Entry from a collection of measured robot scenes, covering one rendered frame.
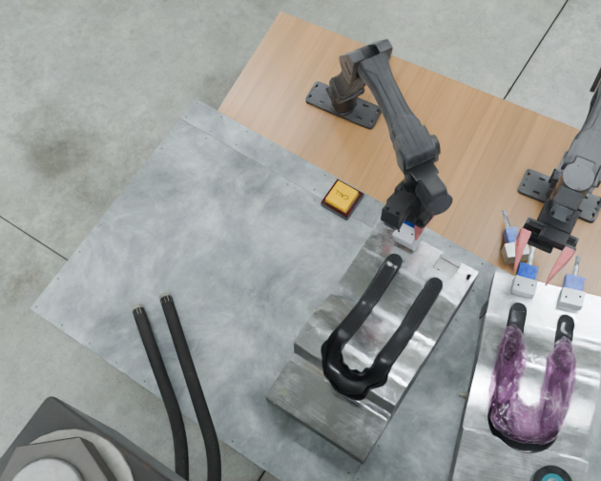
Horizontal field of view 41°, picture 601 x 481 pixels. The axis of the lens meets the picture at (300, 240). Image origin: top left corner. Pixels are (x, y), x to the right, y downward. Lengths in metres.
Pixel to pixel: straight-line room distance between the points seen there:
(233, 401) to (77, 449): 1.27
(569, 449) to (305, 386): 0.58
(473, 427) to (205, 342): 0.65
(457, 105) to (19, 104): 1.85
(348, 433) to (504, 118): 0.91
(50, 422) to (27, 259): 2.39
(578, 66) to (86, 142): 1.89
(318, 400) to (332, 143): 0.68
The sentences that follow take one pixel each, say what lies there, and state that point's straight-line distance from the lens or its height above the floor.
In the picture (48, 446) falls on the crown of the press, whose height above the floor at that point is 2.04.
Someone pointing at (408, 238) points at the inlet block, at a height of 0.95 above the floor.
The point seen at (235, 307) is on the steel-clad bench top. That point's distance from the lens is 1.98.
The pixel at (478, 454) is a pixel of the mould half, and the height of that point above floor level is 0.91.
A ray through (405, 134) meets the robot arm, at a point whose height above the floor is 1.21.
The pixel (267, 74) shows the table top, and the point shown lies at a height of 0.80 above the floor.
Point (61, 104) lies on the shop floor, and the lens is 3.34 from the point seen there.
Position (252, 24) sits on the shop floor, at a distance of 3.36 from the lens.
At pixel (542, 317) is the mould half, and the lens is 1.94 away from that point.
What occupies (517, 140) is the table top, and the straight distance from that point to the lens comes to 2.17.
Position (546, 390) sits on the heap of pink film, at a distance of 1.84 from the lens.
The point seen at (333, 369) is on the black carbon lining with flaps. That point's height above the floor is 0.87.
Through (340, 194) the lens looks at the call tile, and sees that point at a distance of 2.02.
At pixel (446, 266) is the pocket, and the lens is 1.93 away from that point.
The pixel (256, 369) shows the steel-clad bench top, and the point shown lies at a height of 0.80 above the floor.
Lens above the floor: 2.67
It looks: 68 degrees down
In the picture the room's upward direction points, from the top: 10 degrees counter-clockwise
